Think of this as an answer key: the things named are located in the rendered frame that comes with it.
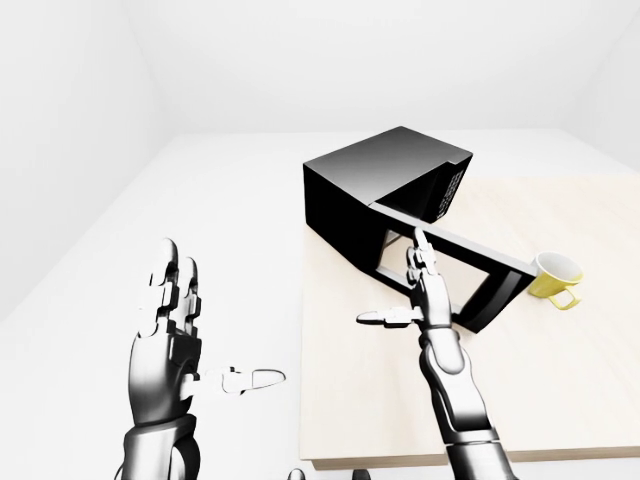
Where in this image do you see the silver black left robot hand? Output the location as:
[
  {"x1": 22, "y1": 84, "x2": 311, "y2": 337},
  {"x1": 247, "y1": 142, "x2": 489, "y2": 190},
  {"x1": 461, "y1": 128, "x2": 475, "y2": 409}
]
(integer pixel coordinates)
[{"x1": 127, "y1": 237, "x2": 288, "y2": 429}]

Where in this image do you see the black microwave door with window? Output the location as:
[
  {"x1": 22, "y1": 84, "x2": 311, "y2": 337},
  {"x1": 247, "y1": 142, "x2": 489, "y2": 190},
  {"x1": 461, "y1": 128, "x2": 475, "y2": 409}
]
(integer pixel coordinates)
[{"x1": 367, "y1": 197, "x2": 538, "y2": 334}]

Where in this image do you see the black microwave body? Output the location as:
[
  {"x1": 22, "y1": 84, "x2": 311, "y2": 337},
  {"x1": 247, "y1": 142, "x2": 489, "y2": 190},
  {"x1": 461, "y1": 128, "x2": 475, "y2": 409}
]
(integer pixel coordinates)
[{"x1": 302, "y1": 125, "x2": 474, "y2": 281}]

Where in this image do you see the yellow mug white inside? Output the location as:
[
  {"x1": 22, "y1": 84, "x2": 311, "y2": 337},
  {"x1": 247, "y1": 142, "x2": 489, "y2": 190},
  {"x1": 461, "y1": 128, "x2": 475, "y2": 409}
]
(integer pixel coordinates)
[{"x1": 527, "y1": 251, "x2": 585, "y2": 313}]

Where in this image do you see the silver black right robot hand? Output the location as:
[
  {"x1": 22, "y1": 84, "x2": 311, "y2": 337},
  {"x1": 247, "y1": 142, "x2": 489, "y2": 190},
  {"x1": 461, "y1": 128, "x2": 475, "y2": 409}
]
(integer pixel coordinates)
[{"x1": 355, "y1": 227, "x2": 454, "y2": 331}]

